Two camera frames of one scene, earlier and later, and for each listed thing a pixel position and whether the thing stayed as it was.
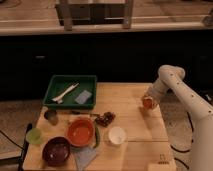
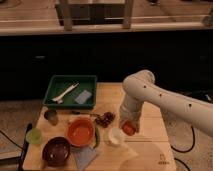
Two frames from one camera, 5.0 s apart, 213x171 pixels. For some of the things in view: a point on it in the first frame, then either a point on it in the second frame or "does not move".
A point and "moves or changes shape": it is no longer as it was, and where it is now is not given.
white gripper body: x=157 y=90 to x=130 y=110
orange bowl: x=80 y=132 does not move
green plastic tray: x=71 y=92 does not move
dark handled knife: x=76 y=112 does not move
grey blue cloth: x=84 y=156 does not move
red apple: x=148 y=103 moves or changes shape
